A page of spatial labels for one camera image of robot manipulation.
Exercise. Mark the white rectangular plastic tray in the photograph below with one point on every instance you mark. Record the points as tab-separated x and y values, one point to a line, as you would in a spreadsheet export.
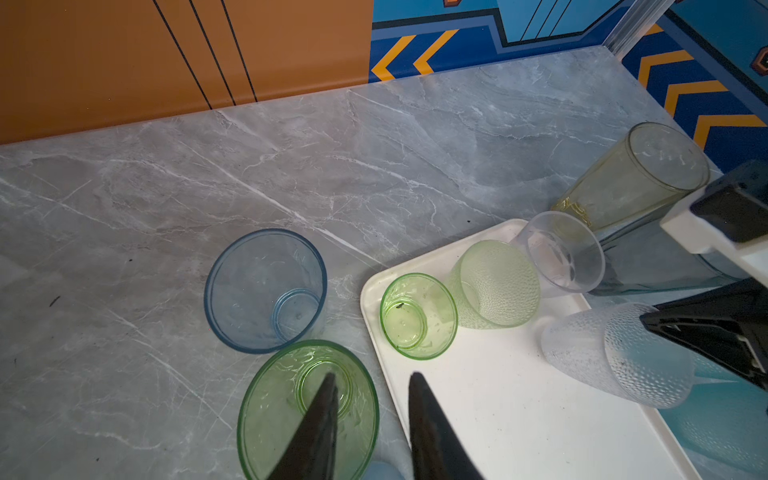
516	416

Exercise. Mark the right aluminium corner post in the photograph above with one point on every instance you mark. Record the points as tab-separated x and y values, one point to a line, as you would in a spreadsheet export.
640	17

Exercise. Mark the teal cup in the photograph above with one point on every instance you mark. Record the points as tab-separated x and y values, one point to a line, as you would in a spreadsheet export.
722	424

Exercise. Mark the tall grey-blue cup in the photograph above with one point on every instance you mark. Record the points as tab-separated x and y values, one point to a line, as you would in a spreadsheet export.
266	291

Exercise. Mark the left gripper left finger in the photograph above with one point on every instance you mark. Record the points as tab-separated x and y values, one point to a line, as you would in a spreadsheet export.
312	450

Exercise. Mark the tall green clear cup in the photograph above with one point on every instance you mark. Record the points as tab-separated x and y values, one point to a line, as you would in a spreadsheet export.
280	394

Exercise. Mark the amber yellow cup right back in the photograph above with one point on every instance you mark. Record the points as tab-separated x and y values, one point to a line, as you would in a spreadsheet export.
653	165

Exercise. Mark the dark smoke grey cup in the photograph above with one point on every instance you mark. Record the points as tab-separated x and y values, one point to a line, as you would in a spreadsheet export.
643	258

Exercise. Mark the clear dotted textured cup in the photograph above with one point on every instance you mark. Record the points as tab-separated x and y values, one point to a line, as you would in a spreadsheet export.
610	349

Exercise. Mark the tall blue clear cup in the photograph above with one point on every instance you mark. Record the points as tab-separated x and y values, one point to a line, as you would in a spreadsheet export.
380	470

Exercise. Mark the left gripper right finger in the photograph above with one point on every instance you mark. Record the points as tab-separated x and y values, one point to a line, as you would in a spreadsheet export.
436	450

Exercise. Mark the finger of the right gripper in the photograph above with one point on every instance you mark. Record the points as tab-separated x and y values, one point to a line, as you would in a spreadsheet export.
727	325

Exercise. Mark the green dotted textured cup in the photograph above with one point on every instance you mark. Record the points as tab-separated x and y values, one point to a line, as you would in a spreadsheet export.
494	286

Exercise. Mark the small green clear glass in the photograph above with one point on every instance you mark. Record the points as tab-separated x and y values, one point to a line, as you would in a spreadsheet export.
418	316

